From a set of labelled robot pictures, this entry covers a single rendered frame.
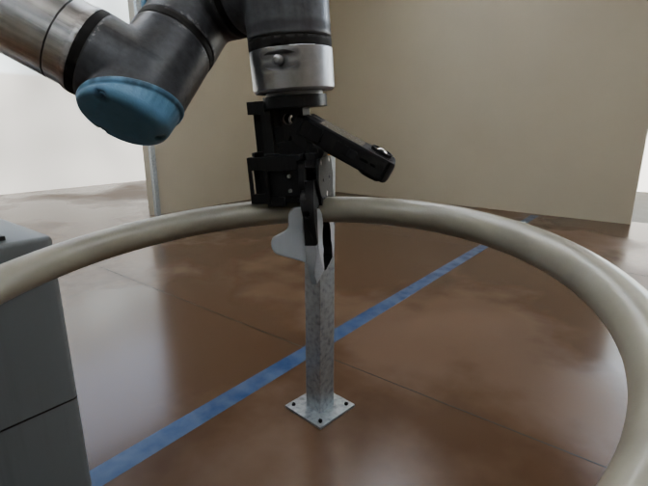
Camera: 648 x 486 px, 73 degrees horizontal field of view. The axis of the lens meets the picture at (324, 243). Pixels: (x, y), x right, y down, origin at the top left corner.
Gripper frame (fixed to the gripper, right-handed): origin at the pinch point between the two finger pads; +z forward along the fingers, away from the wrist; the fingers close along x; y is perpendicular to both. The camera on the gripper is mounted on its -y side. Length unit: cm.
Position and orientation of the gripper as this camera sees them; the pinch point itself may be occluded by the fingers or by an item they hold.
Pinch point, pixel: (325, 266)
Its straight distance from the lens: 54.0
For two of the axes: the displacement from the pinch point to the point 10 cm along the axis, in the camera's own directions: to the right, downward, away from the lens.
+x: -2.3, 2.8, -9.3
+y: -9.7, 0.0, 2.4
